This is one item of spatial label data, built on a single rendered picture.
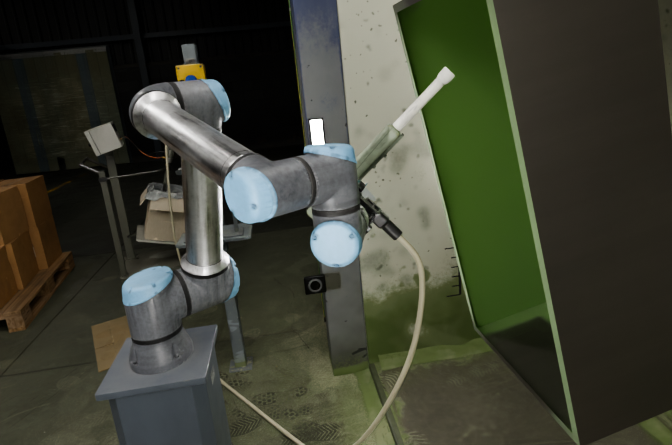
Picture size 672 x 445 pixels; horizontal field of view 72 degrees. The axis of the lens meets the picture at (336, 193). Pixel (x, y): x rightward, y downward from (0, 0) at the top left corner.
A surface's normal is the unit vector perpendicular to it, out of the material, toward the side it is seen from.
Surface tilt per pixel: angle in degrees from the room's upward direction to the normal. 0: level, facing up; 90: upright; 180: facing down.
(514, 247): 90
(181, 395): 90
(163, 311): 90
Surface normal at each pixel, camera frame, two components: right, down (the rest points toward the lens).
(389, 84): 0.14, 0.22
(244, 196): -0.72, 0.25
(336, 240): -0.16, 0.33
